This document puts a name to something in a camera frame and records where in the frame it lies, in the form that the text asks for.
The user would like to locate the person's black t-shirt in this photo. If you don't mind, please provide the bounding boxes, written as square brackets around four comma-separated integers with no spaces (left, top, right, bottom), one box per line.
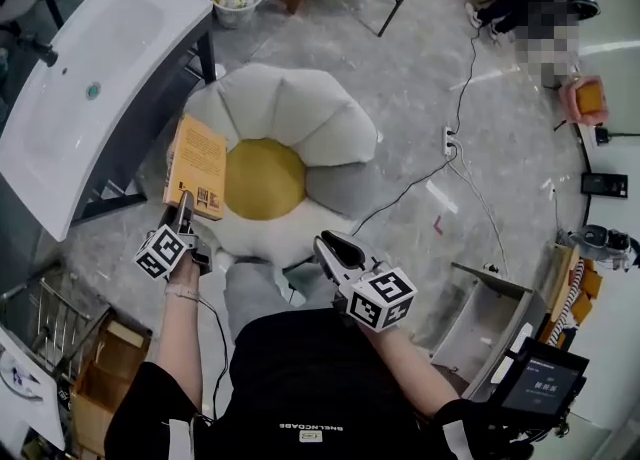
[103,307,536,460]

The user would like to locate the person's right forearm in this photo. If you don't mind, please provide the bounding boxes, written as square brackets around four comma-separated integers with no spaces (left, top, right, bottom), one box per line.
[357,317,461,404]

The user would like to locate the white flower-shaped cushion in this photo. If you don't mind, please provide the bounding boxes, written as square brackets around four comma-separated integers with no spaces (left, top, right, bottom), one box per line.
[182,62,379,269]

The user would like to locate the black floor cable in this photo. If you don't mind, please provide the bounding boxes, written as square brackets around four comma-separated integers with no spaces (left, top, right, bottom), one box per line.
[349,32,481,237]

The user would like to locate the black screen device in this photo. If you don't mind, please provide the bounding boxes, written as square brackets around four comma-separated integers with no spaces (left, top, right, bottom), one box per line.
[487,336,591,424]

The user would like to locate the orange book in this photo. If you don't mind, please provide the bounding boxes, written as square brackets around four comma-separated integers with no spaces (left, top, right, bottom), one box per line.
[162,112,229,222]

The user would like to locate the wooden crate shelf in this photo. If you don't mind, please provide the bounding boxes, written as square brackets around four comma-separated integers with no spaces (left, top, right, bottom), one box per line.
[69,317,154,459]

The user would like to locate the pink wrist band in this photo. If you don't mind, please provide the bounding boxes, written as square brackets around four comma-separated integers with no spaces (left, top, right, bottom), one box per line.
[163,283,201,302]

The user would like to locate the small pink chair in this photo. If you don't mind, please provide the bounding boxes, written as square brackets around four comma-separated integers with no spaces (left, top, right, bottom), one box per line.
[552,75,609,132]

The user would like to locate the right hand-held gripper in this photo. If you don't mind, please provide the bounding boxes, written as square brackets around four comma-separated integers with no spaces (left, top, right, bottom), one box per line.
[313,230,419,333]

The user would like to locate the black flat device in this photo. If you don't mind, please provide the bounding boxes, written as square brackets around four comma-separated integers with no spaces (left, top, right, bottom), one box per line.
[580,172,630,199]

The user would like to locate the grey open box cabinet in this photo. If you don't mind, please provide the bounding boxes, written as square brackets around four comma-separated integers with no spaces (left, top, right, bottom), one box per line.
[429,261,549,399]

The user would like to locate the grey black machine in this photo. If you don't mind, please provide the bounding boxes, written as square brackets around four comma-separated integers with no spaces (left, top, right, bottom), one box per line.
[557,224,640,269]

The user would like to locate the tall black faucet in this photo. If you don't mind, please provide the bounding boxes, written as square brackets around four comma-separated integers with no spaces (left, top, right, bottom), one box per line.
[19,35,60,68]

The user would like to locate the white floor cable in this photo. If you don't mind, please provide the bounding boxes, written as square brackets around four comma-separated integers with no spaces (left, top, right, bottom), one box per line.
[449,152,511,279]

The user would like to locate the white waste basket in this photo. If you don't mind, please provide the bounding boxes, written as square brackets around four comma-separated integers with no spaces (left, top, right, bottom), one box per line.
[212,0,265,29]

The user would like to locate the metal sink stand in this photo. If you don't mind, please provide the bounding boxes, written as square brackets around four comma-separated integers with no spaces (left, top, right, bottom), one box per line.
[0,257,114,384]

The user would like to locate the person's grey jeans legs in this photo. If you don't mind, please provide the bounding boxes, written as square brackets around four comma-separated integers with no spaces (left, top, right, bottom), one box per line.
[222,262,314,344]

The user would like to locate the person's left forearm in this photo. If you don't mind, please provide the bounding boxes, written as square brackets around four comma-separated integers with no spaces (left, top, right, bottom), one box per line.
[154,257,204,419]

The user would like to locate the white washbasin grey cabinet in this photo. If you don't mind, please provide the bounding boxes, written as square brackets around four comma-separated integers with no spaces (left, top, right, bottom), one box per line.
[0,0,219,244]

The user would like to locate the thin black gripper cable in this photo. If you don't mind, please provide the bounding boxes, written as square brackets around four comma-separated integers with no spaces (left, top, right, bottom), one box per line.
[197,295,231,422]

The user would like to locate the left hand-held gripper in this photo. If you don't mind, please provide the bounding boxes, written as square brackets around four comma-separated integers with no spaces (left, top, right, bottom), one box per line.
[133,191,214,282]

